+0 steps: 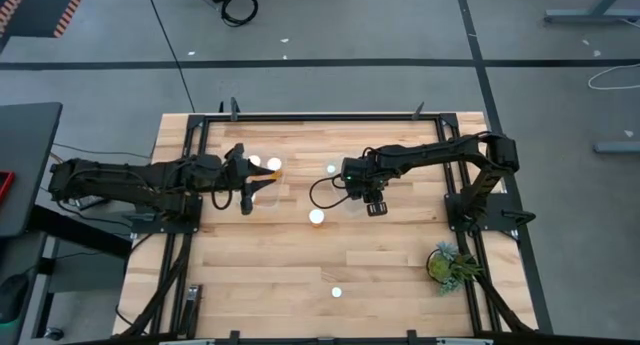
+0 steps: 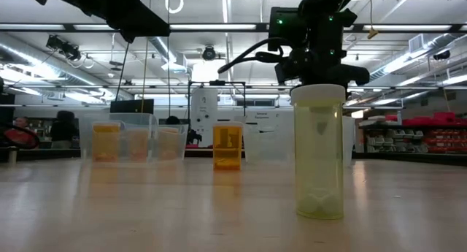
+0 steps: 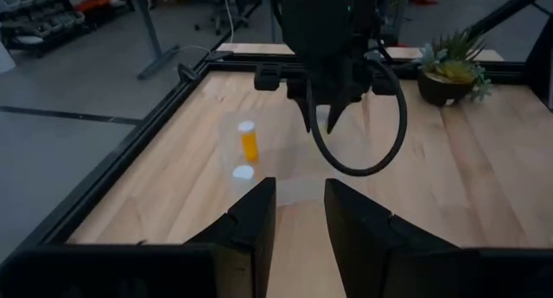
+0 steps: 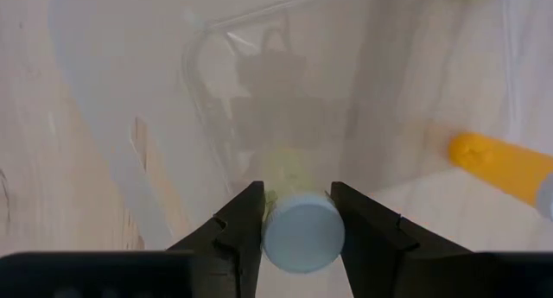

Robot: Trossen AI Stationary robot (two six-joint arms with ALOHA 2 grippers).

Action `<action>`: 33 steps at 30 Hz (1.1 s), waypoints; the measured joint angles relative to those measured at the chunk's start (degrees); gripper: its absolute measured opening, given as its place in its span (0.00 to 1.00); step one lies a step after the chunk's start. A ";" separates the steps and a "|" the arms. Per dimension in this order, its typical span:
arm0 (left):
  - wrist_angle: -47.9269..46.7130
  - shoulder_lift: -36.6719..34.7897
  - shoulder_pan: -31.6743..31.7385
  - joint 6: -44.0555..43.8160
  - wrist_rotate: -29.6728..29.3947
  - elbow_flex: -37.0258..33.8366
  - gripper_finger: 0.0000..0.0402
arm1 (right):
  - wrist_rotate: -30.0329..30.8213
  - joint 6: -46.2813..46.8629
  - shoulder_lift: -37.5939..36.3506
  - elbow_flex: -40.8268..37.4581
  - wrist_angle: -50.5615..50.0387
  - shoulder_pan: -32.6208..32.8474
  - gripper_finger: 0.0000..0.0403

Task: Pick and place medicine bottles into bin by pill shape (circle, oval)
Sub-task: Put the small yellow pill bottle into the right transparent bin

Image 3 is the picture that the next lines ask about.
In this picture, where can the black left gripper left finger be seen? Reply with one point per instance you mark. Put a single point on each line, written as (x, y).
(250, 255)

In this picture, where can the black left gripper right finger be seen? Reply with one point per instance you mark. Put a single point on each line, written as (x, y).
(363, 255)

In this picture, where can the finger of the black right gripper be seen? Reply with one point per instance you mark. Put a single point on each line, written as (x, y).
(307, 114)
(336, 112)

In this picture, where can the small orange pill bottle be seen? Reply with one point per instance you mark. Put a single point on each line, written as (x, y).
(249, 144)

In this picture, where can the small pale yellow pill bottle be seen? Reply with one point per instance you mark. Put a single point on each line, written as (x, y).
(243, 172)

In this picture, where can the frosted plastic bin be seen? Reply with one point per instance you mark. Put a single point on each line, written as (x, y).
(285, 177)

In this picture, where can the potted succulent plant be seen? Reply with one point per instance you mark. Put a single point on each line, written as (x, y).
(445, 88)

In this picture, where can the black office chair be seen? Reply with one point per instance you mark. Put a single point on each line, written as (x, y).
(229, 10)

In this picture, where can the grey table clamp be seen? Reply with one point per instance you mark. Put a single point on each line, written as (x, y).
(188, 72)

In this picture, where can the black gantry post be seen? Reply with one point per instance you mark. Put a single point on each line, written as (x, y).
(540, 65)

